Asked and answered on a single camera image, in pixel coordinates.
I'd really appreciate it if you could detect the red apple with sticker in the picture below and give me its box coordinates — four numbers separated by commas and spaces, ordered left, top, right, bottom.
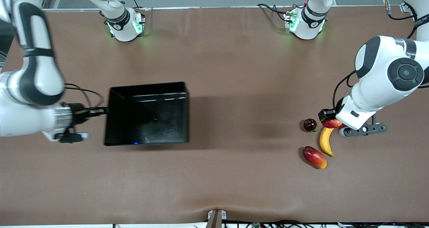
321, 118, 343, 129

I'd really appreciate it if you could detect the dark purple mangosteen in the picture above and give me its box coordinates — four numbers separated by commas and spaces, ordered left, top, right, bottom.
303, 119, 318, 133

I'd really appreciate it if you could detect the yellow banana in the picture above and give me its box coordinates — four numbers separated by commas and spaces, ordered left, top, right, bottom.
319, 127, 335, 157

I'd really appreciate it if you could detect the black plastic box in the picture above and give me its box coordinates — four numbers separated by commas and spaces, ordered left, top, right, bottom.
104, 82, 189, 146

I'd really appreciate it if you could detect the table cover mat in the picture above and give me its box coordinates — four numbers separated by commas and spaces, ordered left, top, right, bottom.
0, 5, 429, 226

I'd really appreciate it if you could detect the red yellow mango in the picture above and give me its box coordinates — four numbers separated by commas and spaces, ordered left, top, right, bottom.
302, 146, 327, 169

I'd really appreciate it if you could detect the black left base cable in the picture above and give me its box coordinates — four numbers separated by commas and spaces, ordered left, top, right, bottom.
257, 3, 295, 22

